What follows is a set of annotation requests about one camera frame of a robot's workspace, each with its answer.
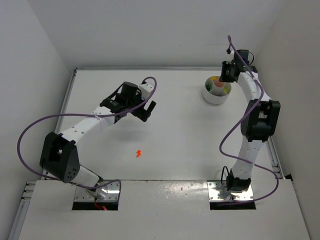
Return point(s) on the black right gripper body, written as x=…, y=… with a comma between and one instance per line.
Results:
x=225, y=75

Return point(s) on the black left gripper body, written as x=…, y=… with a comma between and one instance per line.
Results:
x=141, y=113

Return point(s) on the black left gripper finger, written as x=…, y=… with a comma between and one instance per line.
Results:
x=150, y=108
x=143, y=115

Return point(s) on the dark green lego brick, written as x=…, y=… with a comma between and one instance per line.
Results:
x=207, y=87

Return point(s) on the orange round lego piece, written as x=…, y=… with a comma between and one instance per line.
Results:
x=219, y=84

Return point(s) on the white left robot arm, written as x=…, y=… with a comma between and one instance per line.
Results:
x=60, y=152

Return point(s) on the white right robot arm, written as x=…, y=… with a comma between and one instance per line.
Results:
x=258, y=123

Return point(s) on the white round divided container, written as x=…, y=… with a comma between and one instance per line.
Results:
x=216, y=96

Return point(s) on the orange zigzag lego piece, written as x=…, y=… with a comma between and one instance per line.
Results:
x=138, y=153

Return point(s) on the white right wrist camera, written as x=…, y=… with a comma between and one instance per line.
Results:
x=230, y=55

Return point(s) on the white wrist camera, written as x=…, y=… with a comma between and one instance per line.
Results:
x=145, y=89
x=230, y=55

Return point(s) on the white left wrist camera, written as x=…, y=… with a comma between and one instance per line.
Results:
x=145, y=89

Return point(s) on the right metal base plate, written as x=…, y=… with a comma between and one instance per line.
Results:
x=217, y=193

